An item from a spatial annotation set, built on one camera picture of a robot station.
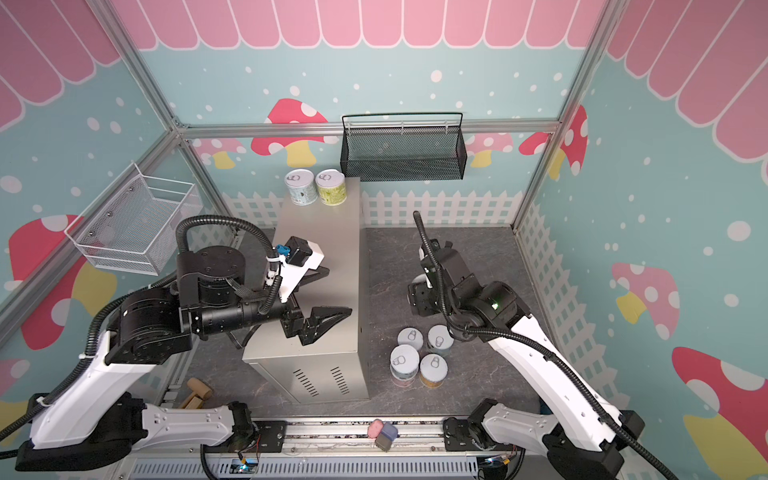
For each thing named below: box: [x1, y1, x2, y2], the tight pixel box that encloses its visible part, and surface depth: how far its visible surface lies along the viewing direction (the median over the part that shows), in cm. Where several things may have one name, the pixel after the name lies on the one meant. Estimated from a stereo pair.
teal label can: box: [284, 168, 318, 206], surface depth 77 cm
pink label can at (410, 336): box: [397, 327, 424, 351], surface depth 87 cm
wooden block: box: [181, 377, 212, 409], surface depth 82 cm
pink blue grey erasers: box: [367, 418, 399, 452], surface depth 76 cm
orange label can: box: [419, 353, 449, 389], surface depth 81 cm
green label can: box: [315, 168, 347, 206], surface depth 77 cm
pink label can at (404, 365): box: [390, 344, 420, 388], surface depth 77 cm
